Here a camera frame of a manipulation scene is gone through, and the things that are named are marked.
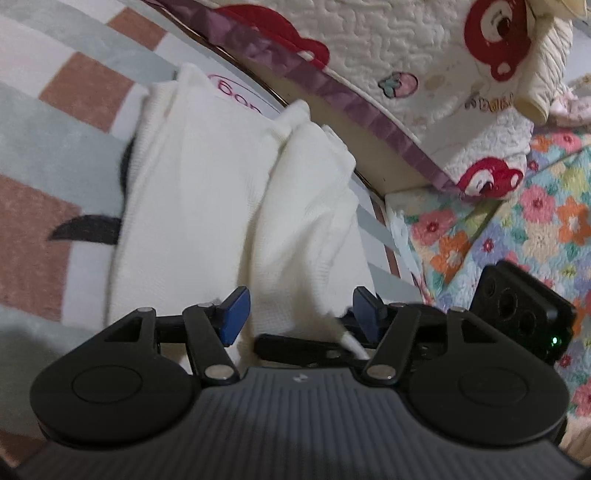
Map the floral patchwork blanket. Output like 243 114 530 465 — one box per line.
385 131 591 421

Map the cream ribbed garment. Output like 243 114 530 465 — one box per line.
515 0 591 123

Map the cream white knit garment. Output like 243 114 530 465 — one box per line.
105 62 377 365

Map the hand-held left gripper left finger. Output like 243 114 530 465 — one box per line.
104 286 251 387

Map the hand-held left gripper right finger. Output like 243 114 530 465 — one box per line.
342 286 505 385

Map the pink white cloth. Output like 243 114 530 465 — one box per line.
547 85 591 125

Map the round checked dog-print mat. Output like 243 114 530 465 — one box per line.
0 0 435 444

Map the white bear-print quilt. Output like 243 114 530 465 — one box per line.
152 0 532 201

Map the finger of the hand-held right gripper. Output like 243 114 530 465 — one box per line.
255 333 370 367

